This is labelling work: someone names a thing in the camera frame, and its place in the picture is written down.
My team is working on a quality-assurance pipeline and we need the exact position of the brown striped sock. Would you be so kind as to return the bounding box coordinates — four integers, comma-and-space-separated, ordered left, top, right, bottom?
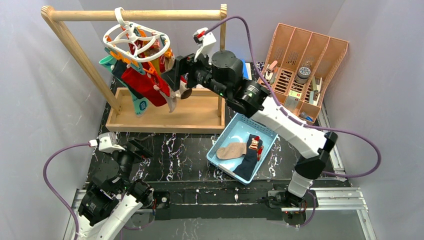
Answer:
161, 54, 194, 99

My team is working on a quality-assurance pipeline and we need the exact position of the white sock hanger with clips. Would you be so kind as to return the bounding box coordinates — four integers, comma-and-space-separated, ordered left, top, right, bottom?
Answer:
102, 7, 175, 75

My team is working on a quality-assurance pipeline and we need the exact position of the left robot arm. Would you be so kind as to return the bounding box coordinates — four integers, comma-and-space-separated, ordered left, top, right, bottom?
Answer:
75, 137, 156, 240

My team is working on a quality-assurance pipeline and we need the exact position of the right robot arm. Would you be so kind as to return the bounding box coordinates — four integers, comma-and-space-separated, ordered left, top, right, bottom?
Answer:
161, 50, 338, 207

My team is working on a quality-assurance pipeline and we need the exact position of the wooden clothes rack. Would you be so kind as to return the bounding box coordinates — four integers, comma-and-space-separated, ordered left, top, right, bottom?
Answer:
41, 6, 225, 134

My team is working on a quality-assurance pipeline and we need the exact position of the teal hanging sock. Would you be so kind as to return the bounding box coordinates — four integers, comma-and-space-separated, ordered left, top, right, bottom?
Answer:
98, 55, 149, 117

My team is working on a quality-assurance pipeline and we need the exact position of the blue folder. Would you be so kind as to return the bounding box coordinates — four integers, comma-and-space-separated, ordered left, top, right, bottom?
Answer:
242, 59, 252, 80

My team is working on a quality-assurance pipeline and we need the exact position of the long red hanging sock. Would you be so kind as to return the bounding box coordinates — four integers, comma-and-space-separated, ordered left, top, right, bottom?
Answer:
121, 68, 167, 107

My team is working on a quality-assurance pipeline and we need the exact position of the light blue plastic basket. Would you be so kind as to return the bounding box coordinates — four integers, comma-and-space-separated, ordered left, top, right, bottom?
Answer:
206, 113, 278, 185

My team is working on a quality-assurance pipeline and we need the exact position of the stapler in organizer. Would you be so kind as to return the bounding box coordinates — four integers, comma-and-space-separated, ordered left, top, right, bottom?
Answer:
263, 60, 278, 85

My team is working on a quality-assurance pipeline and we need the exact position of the navy hanging sock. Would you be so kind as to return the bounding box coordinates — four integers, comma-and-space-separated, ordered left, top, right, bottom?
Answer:
111, 60, 144, 99

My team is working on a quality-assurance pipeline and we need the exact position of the beige sock in basket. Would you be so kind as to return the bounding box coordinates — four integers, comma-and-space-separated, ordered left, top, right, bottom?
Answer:
216, 142, 247, 160

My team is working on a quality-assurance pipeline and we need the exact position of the white small box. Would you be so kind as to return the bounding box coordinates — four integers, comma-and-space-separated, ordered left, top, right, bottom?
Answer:
283, 90, 301, 112

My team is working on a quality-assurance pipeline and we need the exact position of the pink desk file organizer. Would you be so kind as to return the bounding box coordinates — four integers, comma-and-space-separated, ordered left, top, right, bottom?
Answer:
262, 23, 349, 125

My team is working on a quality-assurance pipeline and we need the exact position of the grey round tin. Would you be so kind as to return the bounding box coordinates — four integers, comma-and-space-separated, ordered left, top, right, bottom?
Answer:
294, 66, 312, 84

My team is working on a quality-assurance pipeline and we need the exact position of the navy sock in basket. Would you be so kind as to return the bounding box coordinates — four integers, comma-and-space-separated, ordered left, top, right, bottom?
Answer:
233, 134, 264, 181

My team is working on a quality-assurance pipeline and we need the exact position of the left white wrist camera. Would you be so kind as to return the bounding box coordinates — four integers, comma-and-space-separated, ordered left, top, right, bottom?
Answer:
88, 132, 126, 154

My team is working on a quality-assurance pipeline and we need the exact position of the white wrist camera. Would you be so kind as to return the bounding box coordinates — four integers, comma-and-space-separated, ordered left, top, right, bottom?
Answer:
193, 27, 217, 62
88, 132, 126, 154

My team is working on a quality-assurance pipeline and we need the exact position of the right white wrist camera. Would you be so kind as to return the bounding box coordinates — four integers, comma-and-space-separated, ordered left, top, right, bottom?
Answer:
193, 27, 217, 62

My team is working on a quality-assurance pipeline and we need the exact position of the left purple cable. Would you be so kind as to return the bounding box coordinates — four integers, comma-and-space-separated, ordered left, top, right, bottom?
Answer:
43, 142, 92, 240

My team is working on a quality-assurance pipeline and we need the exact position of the purple cable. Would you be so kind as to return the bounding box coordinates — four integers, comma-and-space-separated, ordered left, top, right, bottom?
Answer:
43, 142, 92, 240
203, 15, 382, 179

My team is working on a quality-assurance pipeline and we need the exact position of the metal base rail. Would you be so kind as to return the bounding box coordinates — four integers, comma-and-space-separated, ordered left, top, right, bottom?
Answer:
62, 185, 369, 240

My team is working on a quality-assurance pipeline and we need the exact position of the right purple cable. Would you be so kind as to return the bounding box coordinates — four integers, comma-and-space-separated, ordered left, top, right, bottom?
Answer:
203, 15, 382, 179

